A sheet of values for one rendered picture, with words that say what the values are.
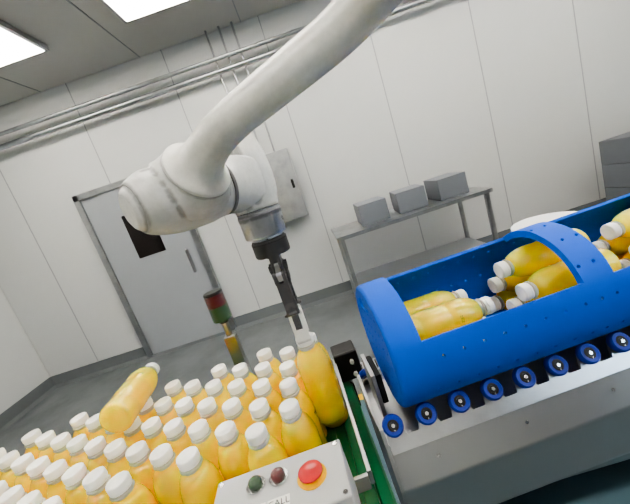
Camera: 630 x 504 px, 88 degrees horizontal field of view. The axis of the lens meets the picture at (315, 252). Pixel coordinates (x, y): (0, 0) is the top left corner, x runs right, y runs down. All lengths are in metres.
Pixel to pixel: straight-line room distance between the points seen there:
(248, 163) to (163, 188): 0.17
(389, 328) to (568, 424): 0.45
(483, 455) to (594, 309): 0.37
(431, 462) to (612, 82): 5.22
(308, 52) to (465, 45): 4.32
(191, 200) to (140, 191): 0.07
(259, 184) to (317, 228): 3.51
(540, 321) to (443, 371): 0.21
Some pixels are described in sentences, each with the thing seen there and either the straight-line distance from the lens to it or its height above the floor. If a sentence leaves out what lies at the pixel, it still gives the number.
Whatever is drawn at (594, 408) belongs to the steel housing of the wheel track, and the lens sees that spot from 0.97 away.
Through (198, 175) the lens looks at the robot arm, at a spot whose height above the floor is 1.55.
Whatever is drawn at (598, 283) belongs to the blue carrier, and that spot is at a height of 1.13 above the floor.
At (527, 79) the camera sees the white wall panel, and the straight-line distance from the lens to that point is 5.02.
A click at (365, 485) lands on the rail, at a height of 0.96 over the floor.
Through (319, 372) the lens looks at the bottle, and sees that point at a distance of 0.74.
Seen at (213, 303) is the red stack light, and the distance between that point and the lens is 1.09.
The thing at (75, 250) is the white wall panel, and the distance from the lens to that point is 5.04.
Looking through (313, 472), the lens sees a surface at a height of 1.11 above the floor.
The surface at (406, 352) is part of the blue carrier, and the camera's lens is 0.67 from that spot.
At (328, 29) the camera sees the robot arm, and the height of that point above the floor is 1.66.
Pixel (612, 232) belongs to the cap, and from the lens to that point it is 1.04.
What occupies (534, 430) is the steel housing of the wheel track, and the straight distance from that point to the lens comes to 0.90.
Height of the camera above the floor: 1.49
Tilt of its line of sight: 12 degrees down
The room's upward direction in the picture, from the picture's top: 18 degrees counter-clockwise
